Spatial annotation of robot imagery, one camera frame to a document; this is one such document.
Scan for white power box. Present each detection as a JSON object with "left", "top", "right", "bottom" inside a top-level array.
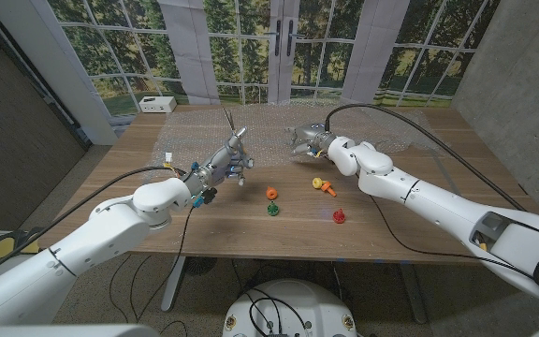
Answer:
[{"left": 138, "top": 95, "right": 178, "bottom": 114}]

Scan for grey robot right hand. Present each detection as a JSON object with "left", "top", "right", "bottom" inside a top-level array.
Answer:
[{"left": 285, "top": 123, "right": 339, "bottom": 158}]

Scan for printed forest window backdrop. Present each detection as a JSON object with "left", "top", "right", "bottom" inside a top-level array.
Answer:
[{"left": 47, "top": 0, "right": 503, "bottom": 118}]

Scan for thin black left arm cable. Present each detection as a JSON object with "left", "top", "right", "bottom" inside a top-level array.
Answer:
[{"left": 109, "top": 205, "right": 196, "bottom": 325}]

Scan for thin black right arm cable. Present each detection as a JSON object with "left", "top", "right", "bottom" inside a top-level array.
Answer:
[{"left": 370, "top": 195, "right": 539, "bottom": 324}]

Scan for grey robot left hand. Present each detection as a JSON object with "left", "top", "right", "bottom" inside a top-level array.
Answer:
[{"left": 182, "top": 126, "right": 255, "bottom": 198}]

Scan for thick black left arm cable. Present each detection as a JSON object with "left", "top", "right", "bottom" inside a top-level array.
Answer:
[{"left": 0, "top": 165, "right": 187, "bottom": 286}]

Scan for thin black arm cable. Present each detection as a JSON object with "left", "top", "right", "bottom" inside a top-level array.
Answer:
[
  {"left": 109, "top": 205, "right": 196, "bottom": 325},
  {"left": 370, "top": 195, "right": 539, "bottom": 324}
]

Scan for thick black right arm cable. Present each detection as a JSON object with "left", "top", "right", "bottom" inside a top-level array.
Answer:
[{"left": 324, "top": 103, "right": 529, "bottom": 212}]

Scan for black torso cable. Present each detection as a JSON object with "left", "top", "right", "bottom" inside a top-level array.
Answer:
[{"left": 240, "top": 288, "right": 309, "bottom": 337}]

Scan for clear bubble wrap sheet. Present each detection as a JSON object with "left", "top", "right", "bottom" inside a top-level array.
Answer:
[{"left": 141, "top": 101, "right": 451, "bottom": 178}]

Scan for white table leg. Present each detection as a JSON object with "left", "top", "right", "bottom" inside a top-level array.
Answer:
[{"left": 160, "top": 256, "right": 187, "bottom": 313}]

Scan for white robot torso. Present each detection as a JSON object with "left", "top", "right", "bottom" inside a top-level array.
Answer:
[{"left": 221, "top": 278, "right": 358, "bottom": 337}]

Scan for grey table leg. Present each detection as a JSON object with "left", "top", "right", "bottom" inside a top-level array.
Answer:
[{"left": 398, "top": 262, "right": 429, "bottom": 325}]

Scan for dark wooden door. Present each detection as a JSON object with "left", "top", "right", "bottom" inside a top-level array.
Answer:
[{"left": 0, "top": 8, "right": 88, "bottom": 231}]

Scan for orange handled scissors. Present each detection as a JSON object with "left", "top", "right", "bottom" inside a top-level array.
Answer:
[{"left": 222, "top": 107, "right": 255, "bottom": 186}]

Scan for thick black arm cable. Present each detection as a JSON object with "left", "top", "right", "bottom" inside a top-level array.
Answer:
[
  {"left": 0, "top": 165, "right": 187, "bottom": 286},
  {"left": 324, "top": 103, "right": 529, "bottom": 212}
]

